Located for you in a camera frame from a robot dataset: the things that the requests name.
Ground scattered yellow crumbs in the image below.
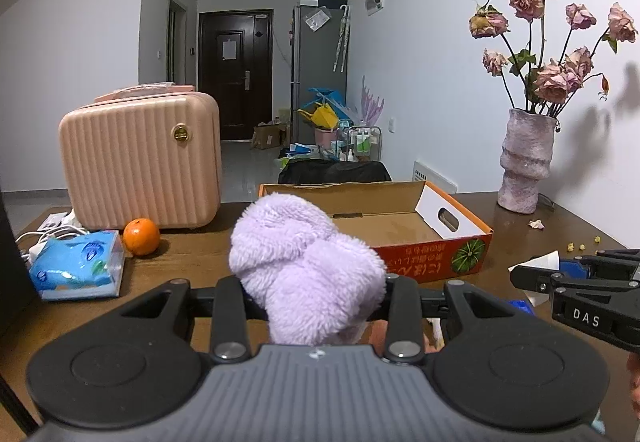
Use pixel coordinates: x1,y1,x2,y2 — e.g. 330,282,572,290
566,235,602,251

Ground brown cardboard box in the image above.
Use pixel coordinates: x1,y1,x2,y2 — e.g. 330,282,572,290
251,122,289,151

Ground white charger with cables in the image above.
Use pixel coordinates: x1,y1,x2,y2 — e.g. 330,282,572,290
15,209,83,264

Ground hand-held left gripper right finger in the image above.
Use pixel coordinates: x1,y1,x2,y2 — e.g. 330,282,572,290
383,273,537,366

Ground orange cardboard box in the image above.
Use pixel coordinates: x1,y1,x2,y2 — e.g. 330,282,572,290
258,180,495,284

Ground dried pink roses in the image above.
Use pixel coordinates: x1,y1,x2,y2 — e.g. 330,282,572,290
468,0,640,119

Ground lilac fluffy cloth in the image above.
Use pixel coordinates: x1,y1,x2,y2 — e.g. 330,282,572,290
229,192,387,347

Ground pink textured vase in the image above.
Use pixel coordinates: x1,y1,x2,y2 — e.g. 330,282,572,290
497,108,558,214

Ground blue handkerchief pack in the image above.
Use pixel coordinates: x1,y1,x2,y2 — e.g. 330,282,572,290
508,299,537,319

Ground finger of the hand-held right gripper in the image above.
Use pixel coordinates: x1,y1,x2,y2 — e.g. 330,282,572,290
510,262,640,296
559,249,640,279

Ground blue tissue pack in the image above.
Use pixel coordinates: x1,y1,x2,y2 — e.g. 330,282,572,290
29,230,126,301

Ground white paper piece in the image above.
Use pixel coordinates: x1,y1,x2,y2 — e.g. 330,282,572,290
508,250,562,308

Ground black flat panel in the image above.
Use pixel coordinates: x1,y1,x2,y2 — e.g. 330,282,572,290
0,192,42,434

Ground orange fruit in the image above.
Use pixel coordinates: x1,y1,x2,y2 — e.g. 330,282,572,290
123,218,161,257

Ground purple branch decoration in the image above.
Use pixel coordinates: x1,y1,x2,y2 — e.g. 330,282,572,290
360,76,387,125

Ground white folded umbrella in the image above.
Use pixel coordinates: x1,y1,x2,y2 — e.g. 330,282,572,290
333,4,351,73

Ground white cart with bottles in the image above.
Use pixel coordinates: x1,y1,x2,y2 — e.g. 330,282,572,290
340,124,383,163

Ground pink ribbed suitcase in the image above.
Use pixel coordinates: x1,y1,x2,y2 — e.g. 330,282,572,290
58,83,223,231

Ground black bag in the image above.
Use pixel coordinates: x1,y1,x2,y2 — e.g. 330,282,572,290
278,160,392,185

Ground dark brown door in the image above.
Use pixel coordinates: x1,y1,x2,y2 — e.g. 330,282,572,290
198,10,274,142

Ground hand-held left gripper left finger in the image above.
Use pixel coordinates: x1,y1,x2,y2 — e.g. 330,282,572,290
120,276,270,365

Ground pink bucket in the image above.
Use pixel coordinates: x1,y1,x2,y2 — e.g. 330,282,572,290
314,127,341,149

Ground grey interior doorway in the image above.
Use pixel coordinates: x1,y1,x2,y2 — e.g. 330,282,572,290
167,0,189,86

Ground person's right hand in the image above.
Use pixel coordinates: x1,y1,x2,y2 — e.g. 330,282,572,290
627,351,640,424

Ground grey refrigerator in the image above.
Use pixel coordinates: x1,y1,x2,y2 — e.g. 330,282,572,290
291,0,351,145

